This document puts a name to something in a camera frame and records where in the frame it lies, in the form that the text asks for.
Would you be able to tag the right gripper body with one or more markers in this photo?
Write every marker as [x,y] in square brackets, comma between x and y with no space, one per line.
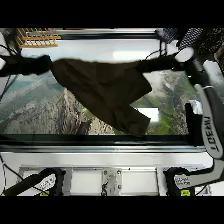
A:
[158,64]

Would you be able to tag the dark brown garment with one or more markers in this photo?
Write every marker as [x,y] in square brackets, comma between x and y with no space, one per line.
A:
[103,90]

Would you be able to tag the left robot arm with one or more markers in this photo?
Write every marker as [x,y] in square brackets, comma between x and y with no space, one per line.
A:
[23,65]

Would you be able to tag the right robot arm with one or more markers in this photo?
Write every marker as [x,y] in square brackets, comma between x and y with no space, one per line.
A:
[210,113]

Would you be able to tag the heap of clothes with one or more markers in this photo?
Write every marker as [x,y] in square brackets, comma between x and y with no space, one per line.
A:
[206,40]

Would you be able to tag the brown clothes hanger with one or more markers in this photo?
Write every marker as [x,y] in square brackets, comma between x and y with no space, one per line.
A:
[36,33]
[36,43]

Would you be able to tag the blue checked garment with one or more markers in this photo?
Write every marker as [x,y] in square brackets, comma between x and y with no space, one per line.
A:
[168,34]

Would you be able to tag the black garment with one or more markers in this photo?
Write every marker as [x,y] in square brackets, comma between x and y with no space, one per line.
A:
[193,130]

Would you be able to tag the silver frame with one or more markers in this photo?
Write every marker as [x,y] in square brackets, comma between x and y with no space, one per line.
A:
[133,156]

